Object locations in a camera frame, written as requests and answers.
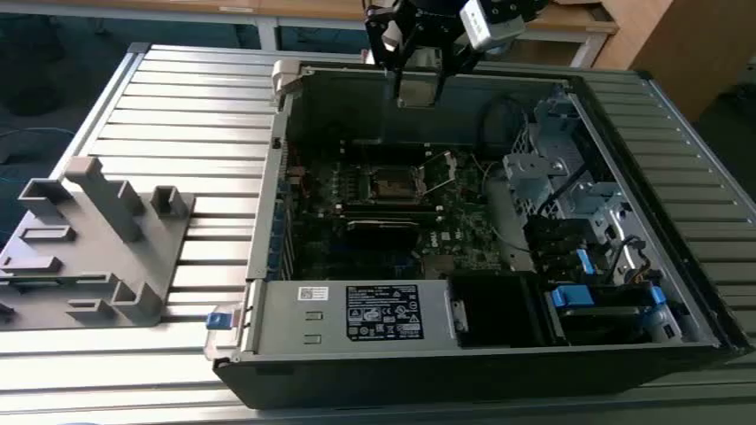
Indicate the wooden desk white frame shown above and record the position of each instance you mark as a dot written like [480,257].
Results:
[148,3]
[567,26]

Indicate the black open PC case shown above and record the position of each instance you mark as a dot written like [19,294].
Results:
[414,385]

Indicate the wooden cabinet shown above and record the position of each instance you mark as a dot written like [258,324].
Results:
[696,44]

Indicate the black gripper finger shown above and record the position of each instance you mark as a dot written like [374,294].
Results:
[400,88]
[442,90]

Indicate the silver metal drive cage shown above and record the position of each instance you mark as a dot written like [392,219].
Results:
[531,170]

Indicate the CPU socket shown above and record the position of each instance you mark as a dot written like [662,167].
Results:
[392,183]

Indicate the blue case latch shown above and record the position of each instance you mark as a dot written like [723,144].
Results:
[219,319]

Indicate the CPU with silver top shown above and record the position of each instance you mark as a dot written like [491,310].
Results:
[418,94]

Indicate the black graphics card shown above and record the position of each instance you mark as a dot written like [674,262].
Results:
[380,234]

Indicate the blue plastic clip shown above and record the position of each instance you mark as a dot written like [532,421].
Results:
[583,261]

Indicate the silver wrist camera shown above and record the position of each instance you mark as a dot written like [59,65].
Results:
[494,26]

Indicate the green Dell motherboard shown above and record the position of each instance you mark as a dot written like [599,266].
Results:
[472,230]

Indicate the hard disk in blue carrier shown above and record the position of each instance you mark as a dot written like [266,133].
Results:
[599,321]

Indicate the small finned heatsink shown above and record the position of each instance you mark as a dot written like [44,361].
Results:
[438,265]

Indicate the beige case release latch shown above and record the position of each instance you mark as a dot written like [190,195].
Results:
[287,73]

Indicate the silver power supply unit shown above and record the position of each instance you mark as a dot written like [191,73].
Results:
[283,327]

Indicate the grey plastic parts rack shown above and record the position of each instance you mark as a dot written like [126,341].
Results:
[107,248]

